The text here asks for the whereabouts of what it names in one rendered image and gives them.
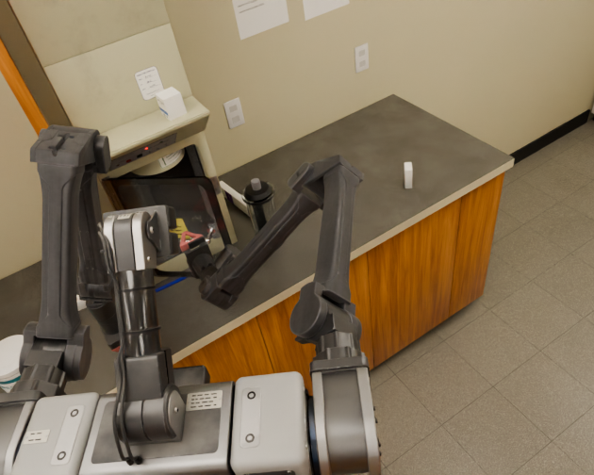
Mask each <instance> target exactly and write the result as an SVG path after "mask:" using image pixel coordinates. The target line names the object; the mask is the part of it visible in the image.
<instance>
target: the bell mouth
mask: <svg viewBox="0 0 594 475"><path fill-rule="evenodd" d="M184 153H185V150H184V148H183V149H180V150H178V151H176V152H174V153H171V154H169V155H167V156H164V157H162V158H160V159H158V160H155V161H153V162H151V163H149V164H146V165H144V166H142V167H140V168H137V169H135V170H134V171H132V173H134V174H138V175H154V174H158V173H162V172H165V171H167V170H169V169H171V168H172V167H174V166H175V165H177V164H178V163H179V162H180V161H181V159H182V158H183V156H184Z"/></svg>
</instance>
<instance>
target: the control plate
mask: <svg viewBox="0 0 594 475"><path fill-rule="evenodd" d="M176 134H177V133H174V134H172V135H170V136H168V137H166V138H164V139H160V140H158V141H156V142H153V143H151V144H149V145H146V146H144V147H142V148H139V149H138V150H136V151H133V152H131V153H129V154H126V155H124V156H120V157H118V158H116V159H113V160H111V164H110V167H109V169H110V170H111V171H112V170H115V169H117V168H119V167H122V166H123V165H125V164H127V163H126V160H128V159H131V161H130V162H132V161H134V160H137V159H139V158H140V157H139V158H137V156H138V155H140V154H142V156H147V155H149V154H151V153H153V152H155V151H157V147H159V149H158V150H160V149H162V148H164V147H167V146H169V145H171V144H173V143H175V140H176ZM161 141H163V142H161ZM160 142H161V143H160ZM166 143H167V146H166V145H164V144H166ZM147 147H148V149H146V150H145V148H147ZM148 151H151V153H148ZM142 156H141V157H142ZM130 162H128V163H130ZM118 164H120V165H119V166H117V167H116V165H118Z"/></svg>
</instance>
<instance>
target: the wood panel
mask: <svg viewBox="0 0 594 475"><path fill-rule="evenodd" d="M0 71H1V73H2V75H3V76H4V77H5V79H6V81H7V83H8V85H9V87H10V89H11V90H12V92H13V94H14V95H15V97H16V99H17V101H18V102H19V104H20V106H21V108H22V109H23V111H24V113H25V115H26V117H27V118H28V119H29V121H30V123H31V125H32V126H33V128H34V130H35V132H36V133H37V135H38V136H39V133H40V131H41V129H43V128H44V129H47V128H48V127H49V126H50V125H49V123H48V122H47V121H46V119H45V117H44V115H43V113H42V112H41V109H40V107H39V105H38V104H37V102H36V100H35V98H34V96H33V94H32V93H31V91H30V89H29V87H28V86H27V84H26V83H25V80H24V78H23V76H22V75H21V73H20V71H19V69H18V67H17V65H16V64H15V62H14V60H13V58H12V56H11V55H10V53H9V51H8V48H7V47H6V45H5V44H4V42H3V40H2V38H1V36H0Z"/></svg>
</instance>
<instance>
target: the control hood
mask: <svg viewBox="0 0 594 475"><path fill-rule="evenodd" d="M183 102H184V105H185V108H186V110H187V113H186V114H184V115H182V116H180V117H178V118H176V119H174V120H172V121H170V120H168V119H167V118H166V117H165V116H163V115H162V113H161V110H160V109H159V110H157V111H155V112H152V113H150V114H147V115H145V116H142V117H140V118H138V119H136V120H134V121H131V122H129V123H125V124H123V125H120V126H118V127H115V128H113V129H110V130H108V131H107V132H104V133H102V134H100V135H103V136H108V141H109V149H110V157H111V160H113V159H116V158H118V157H120V156H124V155H126V154H129V153H131V152H133V151H136V150H138V149H139V148H142V147H144V146H146V145H149V144H151V143H153V142H156V141H158V140H160V139H164V138H166V137H168V136H170V135H172V134H174V133H177V134H176V140H175V143H177V142H178V141H180V140H182V139H186V138H188V137H191V136H193V135H195V134H197V133H200V132H202V131H204V130H206V124H207V121H208V118H209V115H210V111H209V110H208V109H206V108H205V107H204V106H203V105H202V104H201V103H200V102H199V101H197V100H196V99H195V98H194V97H192V96H191V97H189V98H187V99H184V100H183Z"/></svg>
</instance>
